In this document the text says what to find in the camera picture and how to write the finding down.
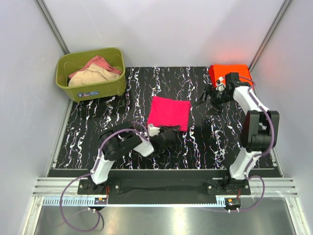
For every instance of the aluminium rail frame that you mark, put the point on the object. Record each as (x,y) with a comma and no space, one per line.
(57,191)

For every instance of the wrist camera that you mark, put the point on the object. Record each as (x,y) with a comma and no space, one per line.
(229,82)
(152,130)

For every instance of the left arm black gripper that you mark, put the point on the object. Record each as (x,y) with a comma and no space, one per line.
(174,128)

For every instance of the folded orange t shirt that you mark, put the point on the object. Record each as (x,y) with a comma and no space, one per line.
(216,71)

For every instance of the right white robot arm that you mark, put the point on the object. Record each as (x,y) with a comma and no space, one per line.
(260,128)

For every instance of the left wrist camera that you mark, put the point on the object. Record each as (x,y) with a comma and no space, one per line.
(152,130)

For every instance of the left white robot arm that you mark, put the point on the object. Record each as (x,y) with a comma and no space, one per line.
(114,143)

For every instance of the olive green plastic bin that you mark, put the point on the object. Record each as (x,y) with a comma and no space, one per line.
(73,62)

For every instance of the beige t shirt in bin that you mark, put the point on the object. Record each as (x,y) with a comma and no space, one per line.
(94,74)

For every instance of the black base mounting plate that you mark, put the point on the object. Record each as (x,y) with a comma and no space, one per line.
(183,186)

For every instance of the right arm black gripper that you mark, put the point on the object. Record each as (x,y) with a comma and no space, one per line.
(218,106)

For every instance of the dusty pink t shirt in bin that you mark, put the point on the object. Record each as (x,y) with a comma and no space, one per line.
(99,61)

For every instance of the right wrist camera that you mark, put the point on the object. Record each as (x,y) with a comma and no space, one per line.
(229,82)

